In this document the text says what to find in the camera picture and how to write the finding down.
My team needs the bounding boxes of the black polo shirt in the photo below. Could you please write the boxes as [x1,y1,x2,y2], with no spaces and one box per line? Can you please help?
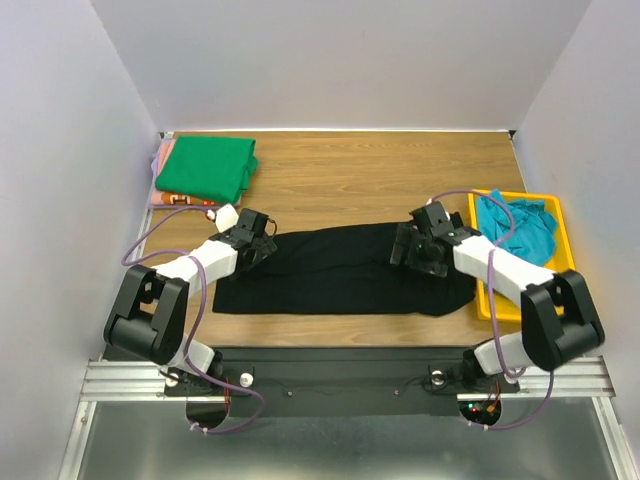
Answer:
[212,223,475,316]

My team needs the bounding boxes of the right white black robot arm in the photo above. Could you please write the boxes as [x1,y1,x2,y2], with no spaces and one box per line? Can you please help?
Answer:
[390,201,605,390]

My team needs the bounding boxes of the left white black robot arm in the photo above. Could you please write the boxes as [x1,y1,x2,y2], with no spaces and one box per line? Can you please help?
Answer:
[103,205,277,394]

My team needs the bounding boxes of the folded green t shirt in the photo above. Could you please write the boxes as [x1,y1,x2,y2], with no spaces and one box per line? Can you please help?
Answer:
[155,135,259,204]

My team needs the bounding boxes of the crumpled teal t shirt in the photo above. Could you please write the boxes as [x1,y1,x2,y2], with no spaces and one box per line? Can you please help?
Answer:
[475,190,558,266]

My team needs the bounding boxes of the folded orange patterned t shirt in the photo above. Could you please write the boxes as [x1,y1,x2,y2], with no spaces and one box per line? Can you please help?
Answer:
[149,189,221,208]

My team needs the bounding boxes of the folded lilac t shirt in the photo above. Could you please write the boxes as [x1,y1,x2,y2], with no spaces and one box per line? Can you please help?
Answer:
[151,143,165,176]

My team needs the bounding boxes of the folded pink t shirt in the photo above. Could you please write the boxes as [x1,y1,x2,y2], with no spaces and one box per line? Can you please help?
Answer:
[159,139,176,162]

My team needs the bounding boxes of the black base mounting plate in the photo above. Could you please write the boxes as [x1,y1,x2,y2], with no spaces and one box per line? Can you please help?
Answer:
[167,346,519,418]

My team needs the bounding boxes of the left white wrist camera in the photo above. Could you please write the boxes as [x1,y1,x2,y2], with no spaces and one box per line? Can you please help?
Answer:
[205,204,239,233]

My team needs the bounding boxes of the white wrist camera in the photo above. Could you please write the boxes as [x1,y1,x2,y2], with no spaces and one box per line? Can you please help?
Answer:
[425,198,464,228]
[205,204,239,233]

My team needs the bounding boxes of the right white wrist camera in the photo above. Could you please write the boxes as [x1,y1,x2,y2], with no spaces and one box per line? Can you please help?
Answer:
[425,198,464,228]

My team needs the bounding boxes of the aluminium extrusion rail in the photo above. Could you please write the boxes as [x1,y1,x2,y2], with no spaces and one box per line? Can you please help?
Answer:
[80,357,616,402]

